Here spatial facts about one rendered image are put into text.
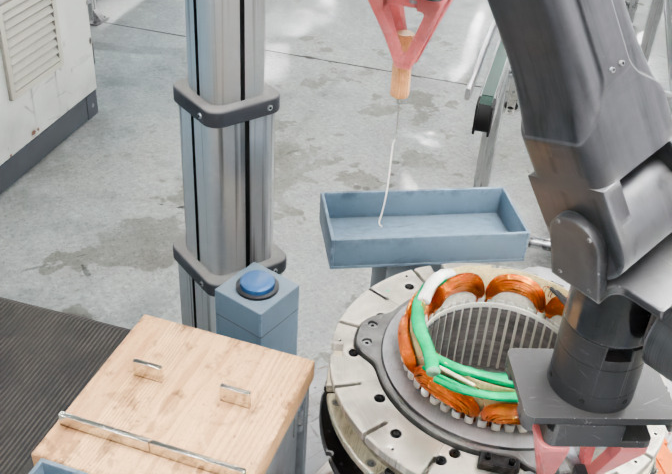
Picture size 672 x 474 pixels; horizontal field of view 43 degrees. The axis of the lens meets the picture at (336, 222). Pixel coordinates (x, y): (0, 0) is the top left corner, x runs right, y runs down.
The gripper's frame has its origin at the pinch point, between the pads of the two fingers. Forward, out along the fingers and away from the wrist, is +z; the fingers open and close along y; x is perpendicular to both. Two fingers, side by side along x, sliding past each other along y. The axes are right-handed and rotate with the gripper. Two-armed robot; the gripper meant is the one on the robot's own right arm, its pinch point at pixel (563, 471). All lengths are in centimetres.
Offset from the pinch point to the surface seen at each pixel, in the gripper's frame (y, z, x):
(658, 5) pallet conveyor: 121, 63, 278
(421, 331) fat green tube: -8.5, 0.9, 16.2
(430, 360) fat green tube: -8.3, 0.4, 11.9
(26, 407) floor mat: -85, 115, 114
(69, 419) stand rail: -39.5, 8.5, 12.4
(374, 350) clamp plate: -12.1, 6.2, 19.4
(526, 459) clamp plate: -0.2, 6.3, 6.5
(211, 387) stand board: -27.5, 9.8, 17.8
